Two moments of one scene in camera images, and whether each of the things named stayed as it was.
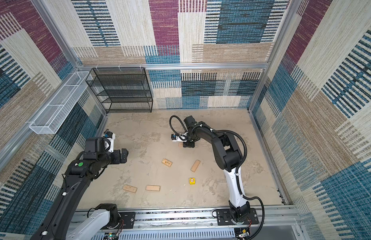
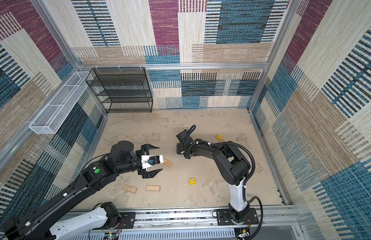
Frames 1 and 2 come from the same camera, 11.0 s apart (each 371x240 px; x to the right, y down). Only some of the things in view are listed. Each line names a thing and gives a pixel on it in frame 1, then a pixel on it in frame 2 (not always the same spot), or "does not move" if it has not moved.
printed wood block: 129,188 does not move
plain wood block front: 153,188 does not move
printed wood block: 166,162 does not move
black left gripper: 117,159 → 144,150
